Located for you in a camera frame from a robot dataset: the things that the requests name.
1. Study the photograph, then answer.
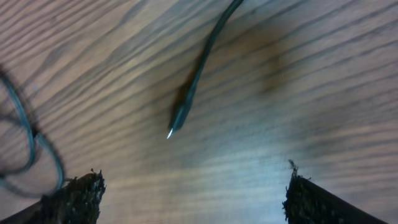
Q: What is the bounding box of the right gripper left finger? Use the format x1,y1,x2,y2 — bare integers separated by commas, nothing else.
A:
1,171,106,224

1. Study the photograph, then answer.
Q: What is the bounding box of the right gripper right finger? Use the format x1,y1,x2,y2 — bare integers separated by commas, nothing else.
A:
282,160,386,224

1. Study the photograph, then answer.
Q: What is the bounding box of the short black cable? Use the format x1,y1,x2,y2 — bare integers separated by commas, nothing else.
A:
166,0,245,140

